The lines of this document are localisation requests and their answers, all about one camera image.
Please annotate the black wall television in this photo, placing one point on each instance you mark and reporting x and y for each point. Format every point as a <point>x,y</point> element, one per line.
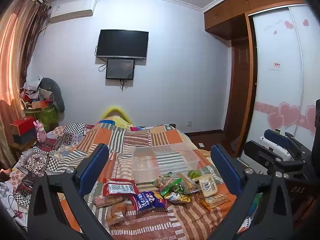
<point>115,43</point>

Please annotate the white air conditioner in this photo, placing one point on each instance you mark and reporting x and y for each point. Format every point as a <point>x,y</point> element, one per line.
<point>72,10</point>

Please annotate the blue biscuit snack bag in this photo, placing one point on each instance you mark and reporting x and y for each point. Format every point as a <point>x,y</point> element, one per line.
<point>148,200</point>

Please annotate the patchwork striped bed blanket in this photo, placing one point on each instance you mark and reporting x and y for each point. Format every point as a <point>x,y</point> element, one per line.
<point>69,144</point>

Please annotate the red white snack packet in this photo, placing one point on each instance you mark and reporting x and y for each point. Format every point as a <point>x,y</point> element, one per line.
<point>121,187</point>

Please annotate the pink plush toy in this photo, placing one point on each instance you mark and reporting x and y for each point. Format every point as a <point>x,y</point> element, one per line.
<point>40,132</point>

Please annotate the green pea snack bag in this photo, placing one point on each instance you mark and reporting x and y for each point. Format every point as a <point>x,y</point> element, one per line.
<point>174,186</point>

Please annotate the red gift box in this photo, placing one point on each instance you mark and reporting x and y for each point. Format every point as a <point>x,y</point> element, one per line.
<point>23,125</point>

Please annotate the brown bread packet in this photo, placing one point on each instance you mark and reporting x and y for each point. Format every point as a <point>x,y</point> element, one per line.
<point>116,213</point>

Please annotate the small black wall monitor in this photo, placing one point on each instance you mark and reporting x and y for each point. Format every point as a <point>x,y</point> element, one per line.
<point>120,69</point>

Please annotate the green storage box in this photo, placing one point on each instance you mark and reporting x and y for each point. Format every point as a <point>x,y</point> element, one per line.
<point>47,115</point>

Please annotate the clear plastic storage box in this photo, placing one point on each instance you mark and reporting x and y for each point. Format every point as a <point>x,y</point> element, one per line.
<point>148,163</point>

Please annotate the orange striped curtain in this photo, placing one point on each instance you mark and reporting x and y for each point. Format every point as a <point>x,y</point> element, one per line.
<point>21,25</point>

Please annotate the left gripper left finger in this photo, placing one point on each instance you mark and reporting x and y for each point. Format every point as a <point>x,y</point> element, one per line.
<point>46,217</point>

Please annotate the green jelly cup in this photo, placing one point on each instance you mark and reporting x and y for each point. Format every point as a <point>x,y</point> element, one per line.
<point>193,174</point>

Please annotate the brown wooden door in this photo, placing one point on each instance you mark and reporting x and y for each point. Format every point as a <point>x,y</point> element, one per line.
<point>238,90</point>

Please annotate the yellow snack packet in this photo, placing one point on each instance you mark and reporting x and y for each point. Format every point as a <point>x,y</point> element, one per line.
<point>177,198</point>

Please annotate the orange cake packet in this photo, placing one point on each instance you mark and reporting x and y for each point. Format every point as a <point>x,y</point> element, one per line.
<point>211,202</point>

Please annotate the gold edged long packet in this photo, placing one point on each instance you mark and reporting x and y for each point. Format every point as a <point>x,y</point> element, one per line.
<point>188,185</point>

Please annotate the cream rice cracker pack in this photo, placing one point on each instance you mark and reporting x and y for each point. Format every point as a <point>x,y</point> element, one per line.
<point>208,185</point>

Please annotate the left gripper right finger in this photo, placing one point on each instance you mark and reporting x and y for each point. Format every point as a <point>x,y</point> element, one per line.
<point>273,218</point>

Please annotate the clear bag brown pastries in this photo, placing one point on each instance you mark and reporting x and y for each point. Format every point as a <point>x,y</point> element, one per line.
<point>163,180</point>

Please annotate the wooden wardrobe with white doors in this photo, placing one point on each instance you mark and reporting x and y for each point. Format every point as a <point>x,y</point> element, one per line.
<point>283,88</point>

